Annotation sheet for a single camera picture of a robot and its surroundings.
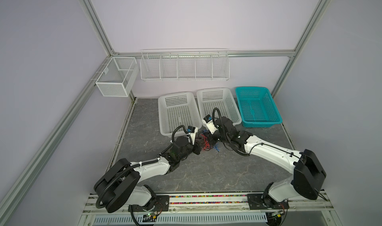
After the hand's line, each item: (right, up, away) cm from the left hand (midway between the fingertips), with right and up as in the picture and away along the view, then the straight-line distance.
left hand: (204, 140), depth 82 cm
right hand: (0, +4, -1) cm, 4 cm away
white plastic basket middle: (+16, +27, +37) cm, 49 cm away
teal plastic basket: (+43, +19, +33) cm, 58 cm away
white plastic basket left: (-18, +18, +30) cm, 40 cm away
